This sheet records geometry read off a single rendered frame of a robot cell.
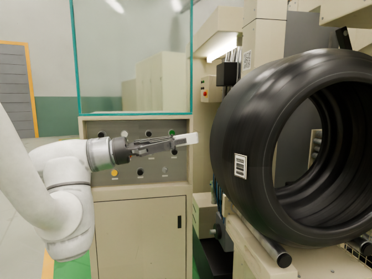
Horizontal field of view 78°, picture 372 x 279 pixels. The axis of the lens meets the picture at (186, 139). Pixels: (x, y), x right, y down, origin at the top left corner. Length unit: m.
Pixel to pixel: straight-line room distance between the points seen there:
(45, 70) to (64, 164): 8.81
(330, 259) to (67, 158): 0.90
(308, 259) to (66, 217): 0.79
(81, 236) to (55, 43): 9.07
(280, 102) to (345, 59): 0.20
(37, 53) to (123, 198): 8.48
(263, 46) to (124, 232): 1.10
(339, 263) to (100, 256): 1.07
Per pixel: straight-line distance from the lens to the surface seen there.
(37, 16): 9.70
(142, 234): 1.35
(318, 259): 1.01
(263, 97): 0.61
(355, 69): 0.74
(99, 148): 0.62
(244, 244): 0.91
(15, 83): 9.40
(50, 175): 0.64
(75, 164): 0.63
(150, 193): 1.24
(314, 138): 1.32
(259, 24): 1.03
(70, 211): 0.56
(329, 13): 1.12
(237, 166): 0.61
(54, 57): 9.43
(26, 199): 0.47
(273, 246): 0.80
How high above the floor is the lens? 1.36
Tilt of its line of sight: 10 degrees down
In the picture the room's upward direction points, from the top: straight up
